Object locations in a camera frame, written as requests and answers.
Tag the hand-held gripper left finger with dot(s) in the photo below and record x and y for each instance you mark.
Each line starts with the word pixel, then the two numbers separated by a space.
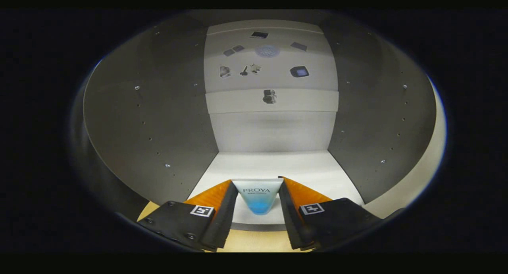
pixel 224 218

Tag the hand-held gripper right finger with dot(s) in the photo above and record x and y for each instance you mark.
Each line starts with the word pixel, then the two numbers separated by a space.
pixel 291 222

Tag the white and blue tube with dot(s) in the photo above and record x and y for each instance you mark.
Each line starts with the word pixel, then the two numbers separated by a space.
pixel 258 194

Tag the dark grey cabinet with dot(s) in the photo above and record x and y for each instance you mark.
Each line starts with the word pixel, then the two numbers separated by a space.
pixel 151 119

